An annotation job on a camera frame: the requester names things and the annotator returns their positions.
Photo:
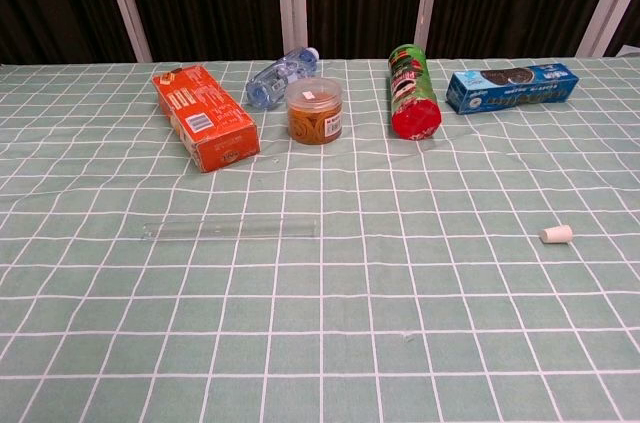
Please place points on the clear glass test tube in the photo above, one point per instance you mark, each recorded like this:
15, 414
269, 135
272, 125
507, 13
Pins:
225, 229

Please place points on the small white cube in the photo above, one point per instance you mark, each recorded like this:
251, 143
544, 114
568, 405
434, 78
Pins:
556, 234

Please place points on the clear jar with brown contents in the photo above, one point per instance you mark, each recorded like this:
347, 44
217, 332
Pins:
315, 118

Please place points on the clear plastic water bottle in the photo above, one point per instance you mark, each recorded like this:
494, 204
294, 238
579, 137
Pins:
272, 83

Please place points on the green checked tablecloth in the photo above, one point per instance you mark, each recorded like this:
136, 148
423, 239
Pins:
350, 293

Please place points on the green Pringles can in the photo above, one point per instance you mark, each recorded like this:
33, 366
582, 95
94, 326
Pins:
412, 93

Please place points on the orange cardboard snack box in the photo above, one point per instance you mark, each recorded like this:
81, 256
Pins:
205, 108

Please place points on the blue Oreo cookie box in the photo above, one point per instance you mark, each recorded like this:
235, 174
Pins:
510, 88

